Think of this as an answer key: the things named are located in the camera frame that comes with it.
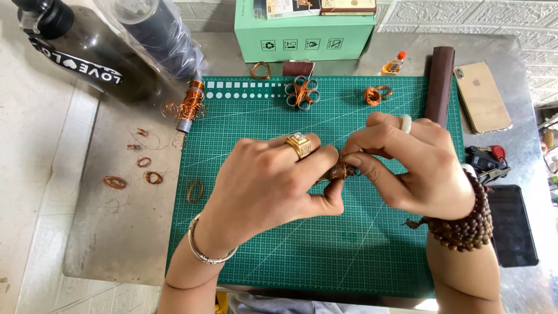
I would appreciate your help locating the person's right hand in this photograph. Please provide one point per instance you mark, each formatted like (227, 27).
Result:
(427, 174)

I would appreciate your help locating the person's left hand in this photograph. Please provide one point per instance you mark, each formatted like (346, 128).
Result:
(261, 187)

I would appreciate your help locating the black car key bunch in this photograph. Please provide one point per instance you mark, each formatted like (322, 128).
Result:
(484, 161)

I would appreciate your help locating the green cutting mat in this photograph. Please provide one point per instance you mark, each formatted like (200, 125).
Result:
(305, 257)

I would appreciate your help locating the silver bangle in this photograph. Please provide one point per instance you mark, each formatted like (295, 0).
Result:
(209, 257)

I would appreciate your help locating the brown sandpaper roll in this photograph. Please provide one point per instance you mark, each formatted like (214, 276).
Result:
(439, 87)

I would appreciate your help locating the gold smartphone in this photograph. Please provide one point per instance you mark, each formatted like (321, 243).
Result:
(481, 98)

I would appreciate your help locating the black smartphone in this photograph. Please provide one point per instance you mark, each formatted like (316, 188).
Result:
(512, 226)

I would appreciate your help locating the small glue bottle orange cap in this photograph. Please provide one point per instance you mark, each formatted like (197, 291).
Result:
(393, 64)

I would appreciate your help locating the brown sandpaper piece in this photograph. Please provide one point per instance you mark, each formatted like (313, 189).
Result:
(297, 69)

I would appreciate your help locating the clutter beside table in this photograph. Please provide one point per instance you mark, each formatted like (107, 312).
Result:
(550, 157)

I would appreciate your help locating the person's grey clothing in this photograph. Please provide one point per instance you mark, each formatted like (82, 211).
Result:
(305, 305)

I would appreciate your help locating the green cardboard box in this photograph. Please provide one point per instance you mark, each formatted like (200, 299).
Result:
(301, 39)

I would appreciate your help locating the white printed packet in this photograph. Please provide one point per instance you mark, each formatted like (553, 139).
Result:
(285, 8)

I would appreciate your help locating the plastic wrapped dark bottle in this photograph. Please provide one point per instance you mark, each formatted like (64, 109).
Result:
(161, 35)

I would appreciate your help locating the dark red gold packet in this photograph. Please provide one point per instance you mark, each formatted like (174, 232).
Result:
(348, 6)

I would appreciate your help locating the black water bottle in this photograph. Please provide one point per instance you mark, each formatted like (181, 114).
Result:
(83, 48)

